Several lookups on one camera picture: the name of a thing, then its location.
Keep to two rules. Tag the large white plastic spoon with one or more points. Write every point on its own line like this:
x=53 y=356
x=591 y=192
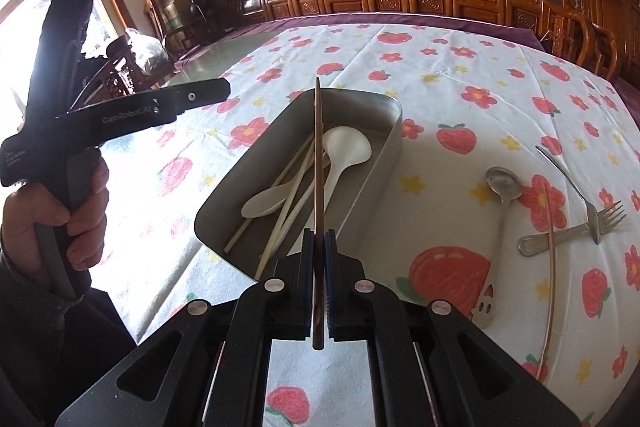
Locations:
x=347 y=148

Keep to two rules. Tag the strawberry print tablecloth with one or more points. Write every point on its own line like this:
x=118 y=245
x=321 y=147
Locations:
x=450 y=107

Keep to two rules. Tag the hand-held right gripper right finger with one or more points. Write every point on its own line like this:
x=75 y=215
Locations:
x=345 y=279

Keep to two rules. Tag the long purple seat cushion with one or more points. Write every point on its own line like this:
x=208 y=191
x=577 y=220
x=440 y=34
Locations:
x=350 y=18

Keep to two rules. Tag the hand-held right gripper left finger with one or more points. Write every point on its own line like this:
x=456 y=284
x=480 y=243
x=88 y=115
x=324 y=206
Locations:
x=295 y=279

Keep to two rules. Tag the small white plastic spoon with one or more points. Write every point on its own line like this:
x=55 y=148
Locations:
x=262 y=203

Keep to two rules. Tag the metal spoon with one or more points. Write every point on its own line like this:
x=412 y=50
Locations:
x=504 y=184

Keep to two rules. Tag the clear plastic bag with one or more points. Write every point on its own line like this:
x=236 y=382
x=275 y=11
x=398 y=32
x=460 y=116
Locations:
x=147 y=52

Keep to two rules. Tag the dark wooden chair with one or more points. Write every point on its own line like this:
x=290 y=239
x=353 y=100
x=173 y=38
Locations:
x=125 y=72

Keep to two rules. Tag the person's left forearm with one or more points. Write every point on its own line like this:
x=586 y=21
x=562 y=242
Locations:
x=45 y=347

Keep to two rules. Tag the carved wooden chair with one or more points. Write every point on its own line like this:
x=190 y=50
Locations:
x=170 y=22

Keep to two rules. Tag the dark brown chopstick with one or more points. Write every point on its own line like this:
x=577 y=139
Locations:
x=318 y=187

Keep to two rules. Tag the black desk lamp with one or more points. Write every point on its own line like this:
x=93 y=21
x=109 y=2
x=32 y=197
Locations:
x=197 y=14

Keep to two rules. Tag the carved wooden armchair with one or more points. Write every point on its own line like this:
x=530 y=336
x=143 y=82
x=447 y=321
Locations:
x=595 y=7

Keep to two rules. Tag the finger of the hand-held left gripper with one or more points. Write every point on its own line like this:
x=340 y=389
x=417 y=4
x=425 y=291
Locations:
x=200 y=92
x=62 y=37

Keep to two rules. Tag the rectangular metal tin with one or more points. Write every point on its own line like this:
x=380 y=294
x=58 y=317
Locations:
x=350 y=202

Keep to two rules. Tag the person's left hand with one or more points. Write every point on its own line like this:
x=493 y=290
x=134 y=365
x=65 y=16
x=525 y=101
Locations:
x=90 y=217

